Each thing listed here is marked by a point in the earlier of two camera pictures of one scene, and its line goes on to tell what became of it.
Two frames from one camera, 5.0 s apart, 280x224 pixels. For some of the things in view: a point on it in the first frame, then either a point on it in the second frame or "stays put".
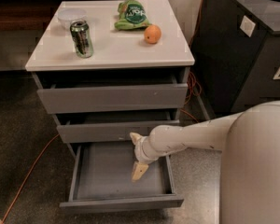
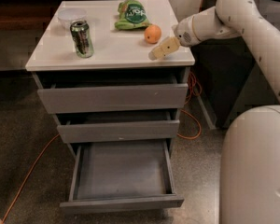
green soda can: [82, 40] stays put
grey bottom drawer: [101, 177] stays put
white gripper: [140, 150] → [183, 34]
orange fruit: [152, 34] stays put
